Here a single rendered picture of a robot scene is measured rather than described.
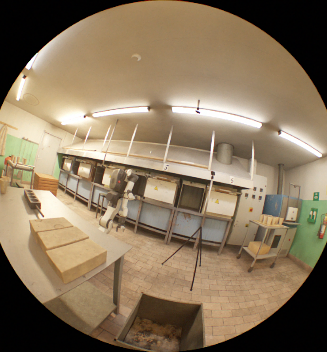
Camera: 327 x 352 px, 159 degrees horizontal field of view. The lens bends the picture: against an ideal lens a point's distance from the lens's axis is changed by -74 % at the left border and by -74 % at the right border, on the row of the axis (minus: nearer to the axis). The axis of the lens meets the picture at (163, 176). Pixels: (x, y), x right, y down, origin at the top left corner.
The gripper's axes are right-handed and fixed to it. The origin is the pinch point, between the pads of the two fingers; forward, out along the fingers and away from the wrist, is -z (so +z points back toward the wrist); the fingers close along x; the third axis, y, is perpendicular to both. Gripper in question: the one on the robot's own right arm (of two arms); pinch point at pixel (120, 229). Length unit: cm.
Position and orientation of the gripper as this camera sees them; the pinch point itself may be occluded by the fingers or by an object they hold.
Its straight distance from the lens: 166.6
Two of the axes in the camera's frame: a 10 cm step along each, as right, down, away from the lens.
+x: 5.7, 3.2, 7.5
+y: -8.1, 0.5, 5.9
